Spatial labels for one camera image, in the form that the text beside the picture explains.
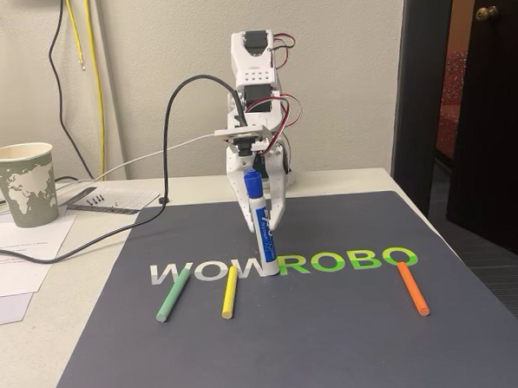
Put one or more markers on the blue dry-erase marker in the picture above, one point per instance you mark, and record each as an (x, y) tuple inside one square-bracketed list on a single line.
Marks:
[(268, 254)]

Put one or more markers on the yellow chalk stick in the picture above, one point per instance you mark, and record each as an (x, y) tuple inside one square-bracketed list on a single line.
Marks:
[(229, 293)]

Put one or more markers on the lined paper sheet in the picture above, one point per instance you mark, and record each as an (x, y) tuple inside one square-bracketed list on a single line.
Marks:
[(129, 197)]

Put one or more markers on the green chalk stick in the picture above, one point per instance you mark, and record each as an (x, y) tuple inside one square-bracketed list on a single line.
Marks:
[(173, 296)]

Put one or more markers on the orange chalk stick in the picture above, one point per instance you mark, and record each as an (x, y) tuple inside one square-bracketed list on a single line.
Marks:
[(413, 288)]

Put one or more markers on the grey mat with WOWROBO print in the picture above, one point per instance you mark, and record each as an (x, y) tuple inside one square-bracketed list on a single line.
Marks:
[(315, 352)]

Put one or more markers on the red patterned upholstery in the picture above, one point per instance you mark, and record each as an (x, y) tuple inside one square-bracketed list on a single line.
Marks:
[(450, 106)]

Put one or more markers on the white printed paper sheet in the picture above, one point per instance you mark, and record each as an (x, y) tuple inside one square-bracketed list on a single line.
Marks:
[(31, 238)]

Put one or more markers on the paper cup with world map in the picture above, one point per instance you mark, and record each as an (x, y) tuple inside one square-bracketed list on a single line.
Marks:
[(24, 189)]

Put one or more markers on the dark brown door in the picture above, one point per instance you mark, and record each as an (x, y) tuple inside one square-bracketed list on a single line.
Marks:
[(494, 125)]

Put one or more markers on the white paper with red text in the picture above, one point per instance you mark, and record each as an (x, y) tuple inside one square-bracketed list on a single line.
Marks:
[(15, 276)]

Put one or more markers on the blank white paper sheet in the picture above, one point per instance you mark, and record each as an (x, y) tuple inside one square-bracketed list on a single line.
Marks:
[(6, 309)]

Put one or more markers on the brass door knob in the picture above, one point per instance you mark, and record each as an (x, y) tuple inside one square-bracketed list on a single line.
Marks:
[(487, 13)]

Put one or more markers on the small camera on white mount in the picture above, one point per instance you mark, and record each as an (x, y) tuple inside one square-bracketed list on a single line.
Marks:
[(241, 143)]

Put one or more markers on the dark grey door frame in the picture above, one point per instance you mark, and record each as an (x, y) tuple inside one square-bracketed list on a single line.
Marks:
[(414, 86)]

